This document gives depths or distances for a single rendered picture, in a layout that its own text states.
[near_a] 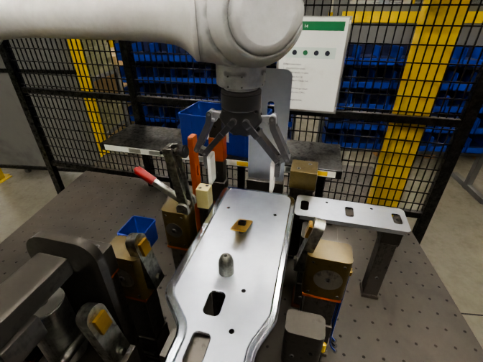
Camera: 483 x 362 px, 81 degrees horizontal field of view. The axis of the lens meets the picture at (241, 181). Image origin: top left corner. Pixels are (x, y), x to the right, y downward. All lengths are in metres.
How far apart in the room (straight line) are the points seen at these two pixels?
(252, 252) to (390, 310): 0.52
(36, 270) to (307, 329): 0.43
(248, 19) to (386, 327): 0.89
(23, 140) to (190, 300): 2.85
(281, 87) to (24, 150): 2.84
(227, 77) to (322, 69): 0.61
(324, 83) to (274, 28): 0.80
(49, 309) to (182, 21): 0.43
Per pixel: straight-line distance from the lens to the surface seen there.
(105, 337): 0.53
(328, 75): 1.08
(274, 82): 0.81
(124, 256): 0.60
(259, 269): 0.63
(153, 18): 0.36
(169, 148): 0.65
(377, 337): 0.97
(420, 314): 1.07
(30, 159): 3.35
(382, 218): 0.84
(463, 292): 2.28
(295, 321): 0.58
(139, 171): 0.72
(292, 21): 0.30
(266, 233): 0.71
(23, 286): 0.45
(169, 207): 0.73
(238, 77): 0.50
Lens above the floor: 1.48
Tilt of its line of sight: 31 degrees down
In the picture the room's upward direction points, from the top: straight up
